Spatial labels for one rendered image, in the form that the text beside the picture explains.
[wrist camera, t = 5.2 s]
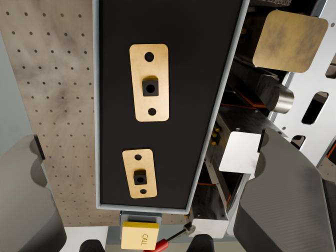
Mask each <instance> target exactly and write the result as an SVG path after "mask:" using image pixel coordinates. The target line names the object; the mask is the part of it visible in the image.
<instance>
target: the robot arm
mask: <svg viewBox="0 0 336 252"><path fill-rule="evenodd" d="M257 153H259V156H258V160H257V164H256V168H255V172H254V177H255V178H253V179H250V180H248V181H247V182H246V183H245V186H244V189H243V191H242V194H241V197H240V200H239V204H238V208H237V213H236V217H235V222H234V226H233V234H234V236H235V238H236V239H237V240H238V242H239V243H240V244H241V245H242V247H243V248H244V249H245V251H246V252H336V184H335V183H334V182H333V181H329V180H325V179H324V177H323V176H322V174H321V173H320V172H319V170H318V169H317V168H316V167H315V166H314V165H313V163H312V162H311V161H310V160H309V159H308V158H307V157H306V156H305V155H304V154H303V153H302V152H301V151H300V150H298V149H297V148H296V147H295V146H294V145H292V144H291V143H290V142H289V141H288V140H286V139H285V138H284V137H283V136H282V135H280V134H279V133H278V132H277V131H276V130H274V129H273V128H264V127H263V129H262V133H261V137H260V141H259V145H258V149H257ZM45 159H46V158H45V155H44V152H43V150H42V147H41V144H40V141H39V138H38V136H37V134H34V135H32V134H29V135H26V136H24V137H23V138H22V139H21V140H19V141H18V142H17V143H16V144H14V145H13V146H12V147H10V148H9V149H8V150H7V151H5V152H4V153H3V154H2V155H0V252H60V250H61V249H62V248H63V247H64V245H65V243H66V241H67V234H66V231H65V228H64V225H63V222H62V219H61V216H60V214H59V211H58V208H57V206H56V203H55V200H54V198H53V195H52V193H51V190H50V189H49V188H47V187H46V185H47V183H48V182H47V179H46V176H45V174H44V171H43V169H42V166H41V164H42V163H43V160H45ZM79 252H105V250H104V248H103V246H102V244H101V242H100V241H99V240H98V239H88V240H85V241H84V242H83V243H82V244H81V245H80V248H79ZM186 252H215V249H214V241H213V238H212V237H211V236H210V235H209V234H197V235H195V236H194V238H193V239H192V241H191V243H190V245H189V247H188V249H187V251H186Z"/></svg>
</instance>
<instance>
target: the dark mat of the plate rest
mask: <svg viewBox="0 0 336 252"><path fill-rule="evenodd" d="M242 3H243V0H99V127H100V204H108V205H123V206H138V207H153V208H168V209H183V210H185V209H186V207H187V203H188V200H189V196H190V192H191V189H192V185H193V181H194V178H195V174H196V171H197V167H198V163H199V160H200V156H201V152H202V149H203V145H204V141H205V138H206V134H207V130H208V127H209V123H210V119H211V116H212V112H213V109H214V105H215V101H216V98H217V94H218V90H219V87H220V83H221V79H222V76H223V72H224V68H225V65H226V61H227V57H228V54H229V50H230V47H231V43H232V39H233V36H234V32H235V28H236V25H237V21H238V17H239V14H240V10H241V6H242ZM134 44H165V45H166V46H167V48H168V111H169V117H168V119H167V120H165V121H138V120H137V119H136V110H135V100H134V89H133V79H132V68H131V58H130V47H131V46H132V45H134ZM141 148H150V149H151V150H152V154H153V163H154V172H155V181H156V190H157V195H156V196H154V197H143V198H132V197H131V194H130V189H129V184H128V179H127V174H126V169H125V164H124V159H123V151H124V150H128V149H141Z"/></svg>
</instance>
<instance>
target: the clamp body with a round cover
mask: <svg viewBox="0 0 336 252"><path fill-rule="evenodd" d="M328 27H329V23H328V21H327V20H326V19H324V18H319V16H315V17H313V16H308V15H303V14H297V13H292V12H287V11H281V10H277V9H276V8H273V9H272V10H264V11H252V12H250V11H247V12H246V15H245V19H244V22H243V26H242V29H241V33H240V36H239V40H238V43H237V46H236V50H235V53H234V57H235V58H236V57H237V58H239V59H241V60H243V61H246V62H248V63H250V64H252V65H253V66H254V67H255V68H257V67H261V68H268V69H274V70H281V71H287V72H291V73H305V72H306V71H307V70H308V69H309V68H310V66H311V64H312V62H313V60H314V58H315V55H316V53H317V51H318V49H319V47H320V45H321V43H322V40H323V38H324V36H325V34H326V32H327V30H328Z"/></svg>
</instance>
